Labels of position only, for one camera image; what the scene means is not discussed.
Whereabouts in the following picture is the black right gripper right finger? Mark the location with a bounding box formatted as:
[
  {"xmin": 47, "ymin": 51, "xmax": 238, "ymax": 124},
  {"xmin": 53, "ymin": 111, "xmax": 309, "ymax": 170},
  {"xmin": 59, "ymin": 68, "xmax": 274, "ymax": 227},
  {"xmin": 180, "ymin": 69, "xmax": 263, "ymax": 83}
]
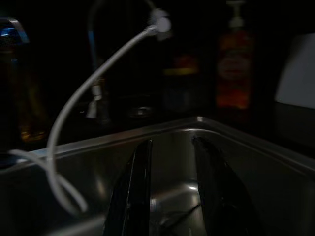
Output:
[{"xmin": 191, "ymin": 136, "xmax": 266, "ymax": 236}]

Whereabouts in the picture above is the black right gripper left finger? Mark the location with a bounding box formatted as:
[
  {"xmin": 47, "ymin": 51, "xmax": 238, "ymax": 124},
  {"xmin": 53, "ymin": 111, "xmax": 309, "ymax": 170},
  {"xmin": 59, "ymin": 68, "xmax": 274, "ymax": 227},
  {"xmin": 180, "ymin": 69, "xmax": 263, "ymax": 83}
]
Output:
[{"xmin": 104, "ymin": 139, "xmax": 153, "ymax": 236}]

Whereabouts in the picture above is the thin black stick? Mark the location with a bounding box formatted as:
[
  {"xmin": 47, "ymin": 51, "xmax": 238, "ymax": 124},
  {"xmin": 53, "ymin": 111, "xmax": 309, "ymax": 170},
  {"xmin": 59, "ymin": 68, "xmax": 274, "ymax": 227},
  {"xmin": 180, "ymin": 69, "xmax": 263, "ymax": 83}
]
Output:
[{"xmin": 157, "ymin": 204, "xmax": 200, "ymax": 227}]

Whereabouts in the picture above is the stainless steel sink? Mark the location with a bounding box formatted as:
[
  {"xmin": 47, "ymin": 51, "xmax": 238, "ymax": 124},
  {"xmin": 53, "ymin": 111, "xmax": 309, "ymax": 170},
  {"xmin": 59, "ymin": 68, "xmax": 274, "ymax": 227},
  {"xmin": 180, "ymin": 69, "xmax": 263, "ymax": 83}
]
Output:
[{"xmin": 0, "ymin": 116, "xmax": 315, "ymax": 236}]

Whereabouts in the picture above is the round metal drain cap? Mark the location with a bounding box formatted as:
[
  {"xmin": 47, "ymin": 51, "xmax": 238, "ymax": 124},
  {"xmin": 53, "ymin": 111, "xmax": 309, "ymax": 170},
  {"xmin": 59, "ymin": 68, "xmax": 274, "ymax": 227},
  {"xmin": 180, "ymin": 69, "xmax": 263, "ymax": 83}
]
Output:
[{"xmin": 125, "ymin": 104, "xmax": 156, "ymax": 118}]

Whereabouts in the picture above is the gooseneck metal faucet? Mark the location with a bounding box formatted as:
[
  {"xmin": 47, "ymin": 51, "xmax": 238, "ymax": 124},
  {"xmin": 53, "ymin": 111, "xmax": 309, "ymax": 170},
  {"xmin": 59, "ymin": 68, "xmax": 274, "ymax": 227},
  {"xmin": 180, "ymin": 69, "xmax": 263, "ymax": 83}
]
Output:
[{"xmin": 85, "ymin": 0, "xmax": 111, "ymax": 120}]

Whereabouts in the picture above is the dark jar with yellow lid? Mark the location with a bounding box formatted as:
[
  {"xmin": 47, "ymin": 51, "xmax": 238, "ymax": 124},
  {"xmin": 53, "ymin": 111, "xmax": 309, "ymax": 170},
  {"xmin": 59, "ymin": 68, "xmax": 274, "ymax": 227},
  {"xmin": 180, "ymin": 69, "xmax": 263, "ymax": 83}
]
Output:
[{"xmin": 162, "ymin": 55, "xmax": 200, "ymax": 111}]

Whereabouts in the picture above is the orange pump soap bottle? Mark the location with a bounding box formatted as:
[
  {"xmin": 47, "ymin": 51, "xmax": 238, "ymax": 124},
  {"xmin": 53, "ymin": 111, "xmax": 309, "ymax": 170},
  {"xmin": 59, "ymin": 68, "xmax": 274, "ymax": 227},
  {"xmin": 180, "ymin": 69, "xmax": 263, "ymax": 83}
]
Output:
[{"xmin": 215, "ymin": 0, "xmax": 255, "ymax": 111}]

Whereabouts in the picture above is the yellow oil bottle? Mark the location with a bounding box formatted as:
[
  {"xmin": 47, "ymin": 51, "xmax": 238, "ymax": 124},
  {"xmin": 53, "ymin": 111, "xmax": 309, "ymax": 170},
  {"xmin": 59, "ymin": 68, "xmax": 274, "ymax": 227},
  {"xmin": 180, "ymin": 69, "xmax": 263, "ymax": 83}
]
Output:
[{"xmin": 0, "ymin": 44, "xmax": 47, "ymax": 143}]

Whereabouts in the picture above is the white board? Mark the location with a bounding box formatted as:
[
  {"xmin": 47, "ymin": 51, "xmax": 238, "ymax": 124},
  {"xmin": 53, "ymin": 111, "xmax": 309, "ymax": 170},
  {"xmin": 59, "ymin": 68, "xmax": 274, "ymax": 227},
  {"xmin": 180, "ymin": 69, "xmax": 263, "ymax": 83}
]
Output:
[{"xmin": 274, "ymin": 33, "xmax": 315, "ymax": 110}]

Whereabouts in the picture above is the white flexible hose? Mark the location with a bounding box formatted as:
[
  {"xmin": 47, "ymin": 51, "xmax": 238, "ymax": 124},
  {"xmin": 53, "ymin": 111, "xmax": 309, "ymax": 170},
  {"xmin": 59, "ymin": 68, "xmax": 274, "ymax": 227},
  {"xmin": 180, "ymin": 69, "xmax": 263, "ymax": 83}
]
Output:
[{"xmin": 8, "ymin": 7, "xmax": 173, "ymax": 217}]

